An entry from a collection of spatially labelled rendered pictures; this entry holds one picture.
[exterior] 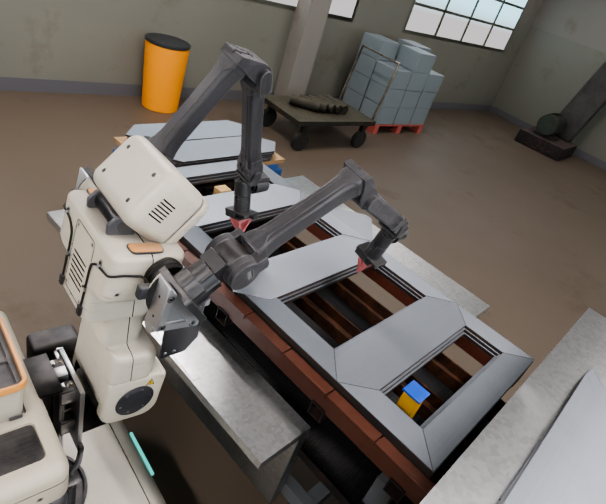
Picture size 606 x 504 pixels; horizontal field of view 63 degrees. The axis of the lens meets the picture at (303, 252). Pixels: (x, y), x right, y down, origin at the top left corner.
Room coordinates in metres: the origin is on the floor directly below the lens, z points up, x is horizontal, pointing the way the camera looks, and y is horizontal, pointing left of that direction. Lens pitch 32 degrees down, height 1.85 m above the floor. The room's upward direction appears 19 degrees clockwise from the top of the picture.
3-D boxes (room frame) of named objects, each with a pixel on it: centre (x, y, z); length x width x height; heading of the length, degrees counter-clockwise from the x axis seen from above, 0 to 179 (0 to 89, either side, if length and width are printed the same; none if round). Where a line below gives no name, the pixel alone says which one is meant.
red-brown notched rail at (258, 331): (1.25, 0.17, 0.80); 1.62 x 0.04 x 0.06; 56
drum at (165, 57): (4.72, 1.85, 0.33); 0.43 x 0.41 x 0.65; 138
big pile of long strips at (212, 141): (2.35, 0.65, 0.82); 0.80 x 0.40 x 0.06; 146
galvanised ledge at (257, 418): (1.26, 0.40, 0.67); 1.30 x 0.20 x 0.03; 56
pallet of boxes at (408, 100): (6.84, -0.41, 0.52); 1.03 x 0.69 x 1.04; 139
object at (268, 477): (1.33, 0.36, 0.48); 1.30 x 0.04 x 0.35; 56
